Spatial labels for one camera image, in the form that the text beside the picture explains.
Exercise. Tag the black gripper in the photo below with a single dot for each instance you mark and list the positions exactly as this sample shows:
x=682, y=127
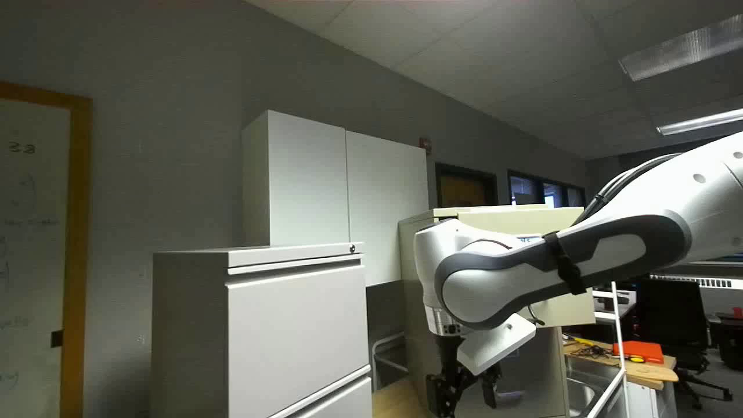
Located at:
x=448, y=383

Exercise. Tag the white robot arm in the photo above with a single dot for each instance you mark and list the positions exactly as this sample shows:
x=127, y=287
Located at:
x=664, y=212

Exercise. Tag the beige filing cabinet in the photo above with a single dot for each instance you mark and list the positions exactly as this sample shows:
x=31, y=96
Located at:
x=469, y=270

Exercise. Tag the small grey filing cabinet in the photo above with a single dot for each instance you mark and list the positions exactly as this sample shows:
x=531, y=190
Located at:
x=260, y=334

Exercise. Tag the orange box on desk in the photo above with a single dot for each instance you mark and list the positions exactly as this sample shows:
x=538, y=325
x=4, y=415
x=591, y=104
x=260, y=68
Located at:
x=645, y=351

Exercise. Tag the black office chair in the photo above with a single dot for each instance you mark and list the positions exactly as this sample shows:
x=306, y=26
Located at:
x=671, y=314

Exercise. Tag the tall white storage cabinet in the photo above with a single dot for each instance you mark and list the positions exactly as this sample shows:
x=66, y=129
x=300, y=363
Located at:
x=309, y=181

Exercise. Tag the wood framed whiteboard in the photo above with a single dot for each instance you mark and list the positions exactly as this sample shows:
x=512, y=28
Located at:
x=44, y=174

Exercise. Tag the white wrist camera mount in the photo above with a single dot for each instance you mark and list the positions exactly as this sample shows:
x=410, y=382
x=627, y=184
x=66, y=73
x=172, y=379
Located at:
x=484, y=350

